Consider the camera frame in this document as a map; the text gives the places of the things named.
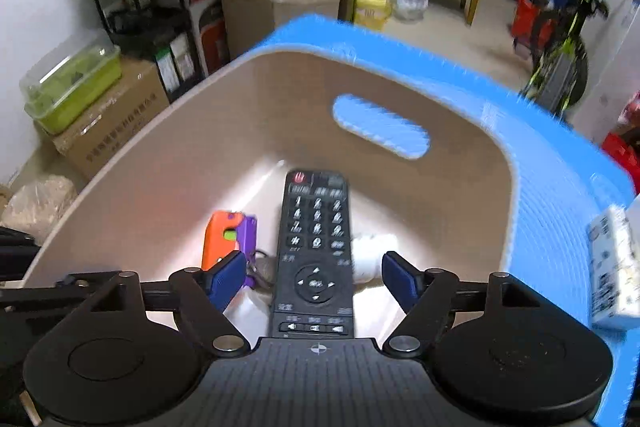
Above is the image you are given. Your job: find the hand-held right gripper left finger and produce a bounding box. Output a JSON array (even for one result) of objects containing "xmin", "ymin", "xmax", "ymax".
[{"xmin": 79, "ymin": 251, "xmax": 252, "ymax": 356}]

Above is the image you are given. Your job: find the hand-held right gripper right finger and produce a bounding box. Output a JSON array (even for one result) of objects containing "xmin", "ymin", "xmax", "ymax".
[{"xmin": 381, "ymin": 250, "xmax": 552, "ymax": 356}]

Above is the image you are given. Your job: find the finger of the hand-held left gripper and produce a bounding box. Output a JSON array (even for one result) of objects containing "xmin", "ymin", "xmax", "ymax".
[
  {"xmin": 0, "ymin": 227, "xmax": 45, "ymax": 281},
  {"xmin": 0, "ymin": 272, "xmax": 120, "ymax": 310}
]

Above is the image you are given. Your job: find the white pill bottle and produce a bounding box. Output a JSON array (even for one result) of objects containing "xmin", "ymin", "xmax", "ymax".
[{"xmin": 351, "ymin": 233, "xmax": 398, "ymax": 283}]

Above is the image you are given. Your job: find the orange and purple toy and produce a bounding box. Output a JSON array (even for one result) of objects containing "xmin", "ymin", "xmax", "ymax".
[{"xmin": 201, "ymin": 211, "xmax": 261, "ymax": 293}]

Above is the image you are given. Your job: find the black remote control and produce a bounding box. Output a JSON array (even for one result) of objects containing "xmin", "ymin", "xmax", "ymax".
[{"xmin": 268, "ymin": 169, "xmax": 357, "ymax": 339}]

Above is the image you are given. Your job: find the beige plastic basket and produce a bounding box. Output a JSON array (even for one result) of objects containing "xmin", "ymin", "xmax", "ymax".
[{"xmin": 22, "ymin": 41, "xmax": 523, "ymax": 353}]

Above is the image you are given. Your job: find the clear bag of grain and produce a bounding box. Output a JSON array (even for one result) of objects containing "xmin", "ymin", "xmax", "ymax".
[{"xmin": 0, "ymin": 175, "xmax": 78, "ymax": 243}]

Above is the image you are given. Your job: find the brown cardboard box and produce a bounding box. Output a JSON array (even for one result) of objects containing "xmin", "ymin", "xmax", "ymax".
[{"xmin": 50, "ymin": 57, "xmax": 171, "ymax": 180}]

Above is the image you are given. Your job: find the green container with clear lid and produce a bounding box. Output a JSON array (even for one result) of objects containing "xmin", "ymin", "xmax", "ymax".
[{"xmin": 19, "ymin": 44, "xmax": 123, "ymax": 135}]

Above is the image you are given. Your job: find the blue silicone mat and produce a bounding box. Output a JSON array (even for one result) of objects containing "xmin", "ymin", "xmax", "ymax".
[{"xmin": 245, "ymin": 13, "xmax": 640, "ymax": 427}]

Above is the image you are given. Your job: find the white tissue pack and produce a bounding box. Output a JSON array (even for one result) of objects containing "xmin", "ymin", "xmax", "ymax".
[{"xmin": 585, "ymin": 206, "xmax": 640, "ymax": 332}]

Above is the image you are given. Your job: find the red and white appliance box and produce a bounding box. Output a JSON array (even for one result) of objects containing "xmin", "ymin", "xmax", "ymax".
[{"xmin": 197, "ymin": 0, "xmax": 231, "ymax": 75}]

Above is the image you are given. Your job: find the red bag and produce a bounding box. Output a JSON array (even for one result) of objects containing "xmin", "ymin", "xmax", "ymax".
[{"xmin": 602, "ymin": 132, "xmax": 640, "ymax": 192}]

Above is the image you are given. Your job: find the green and black bicycle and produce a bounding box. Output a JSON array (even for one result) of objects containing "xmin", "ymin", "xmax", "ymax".
[{"xmin": 520, "ymin": 0, "xmax": 611, "ymax": 115}]

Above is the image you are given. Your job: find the black shelf rack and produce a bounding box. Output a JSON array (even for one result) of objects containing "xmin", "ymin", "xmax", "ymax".
[{"xmin": 82, "ymin": 0, "xmax": 211, "ymax": 102}]

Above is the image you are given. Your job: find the large wrapped cardboard box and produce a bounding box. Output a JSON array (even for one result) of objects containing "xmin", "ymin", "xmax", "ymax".
[{"xmin": 220, "ymin": 0, "xmax": 347, "ymax": 58}]

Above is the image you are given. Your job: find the yellow plastic jug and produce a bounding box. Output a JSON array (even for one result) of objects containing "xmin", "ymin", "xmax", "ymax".
[{"xmin": 356, "ymin": 0, "xmax": 393, "ymax": 32}]

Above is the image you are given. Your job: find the red bucket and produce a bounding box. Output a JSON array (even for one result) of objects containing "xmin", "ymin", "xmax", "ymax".
[{"xmin": 511, "ymin": 0, "xmax": 558, "ymax": 55}]

